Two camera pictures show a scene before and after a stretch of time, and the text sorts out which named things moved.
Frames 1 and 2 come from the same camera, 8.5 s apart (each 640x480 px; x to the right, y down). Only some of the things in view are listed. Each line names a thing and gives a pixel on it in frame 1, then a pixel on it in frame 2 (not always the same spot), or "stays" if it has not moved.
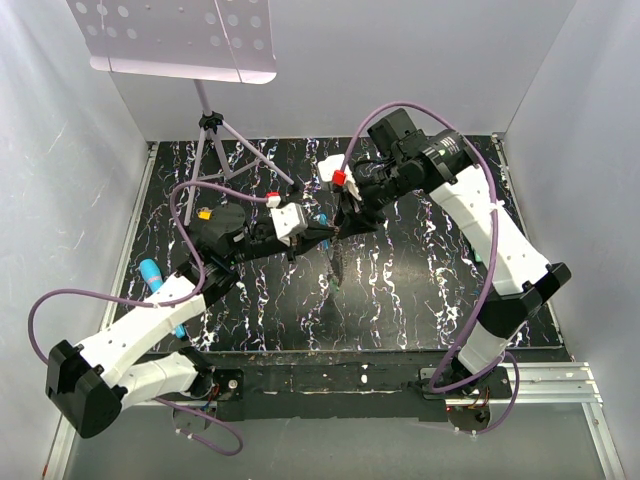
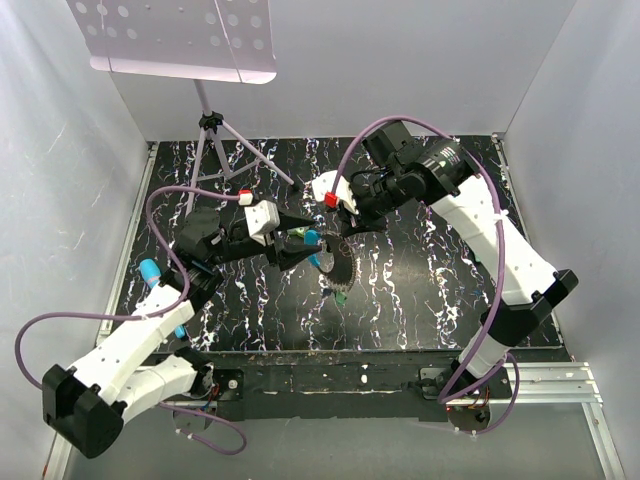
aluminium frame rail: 140,203 stays
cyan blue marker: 154,279 stays
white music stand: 191,41 stays
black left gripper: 310,235 → 287,221
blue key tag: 323,219 → 312,238
